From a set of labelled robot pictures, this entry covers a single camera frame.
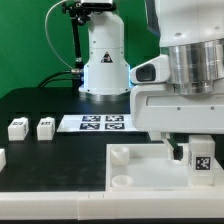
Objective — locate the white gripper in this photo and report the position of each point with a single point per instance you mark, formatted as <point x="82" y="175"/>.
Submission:
<point x="156" y="108"/>

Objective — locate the white square tabletop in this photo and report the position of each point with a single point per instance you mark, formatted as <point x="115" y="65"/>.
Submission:
<point x="148" y="167"/>

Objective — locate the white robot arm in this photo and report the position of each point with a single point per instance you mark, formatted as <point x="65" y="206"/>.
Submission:
<point x="179" y="91"/>

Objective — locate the white marker sheet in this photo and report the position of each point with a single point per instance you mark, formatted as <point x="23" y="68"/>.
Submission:
<point x="96" y="123"/>

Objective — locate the black camera stand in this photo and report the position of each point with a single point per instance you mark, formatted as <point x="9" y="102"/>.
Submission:
<point x="78" y="16"/>

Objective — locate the white front wall fixture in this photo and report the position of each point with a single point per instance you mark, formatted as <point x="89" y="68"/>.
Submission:
<point x="111" y="205"/>

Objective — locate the grey camera on stand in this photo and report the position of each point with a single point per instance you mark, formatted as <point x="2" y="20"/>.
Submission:
<point x="86" y="2"/>

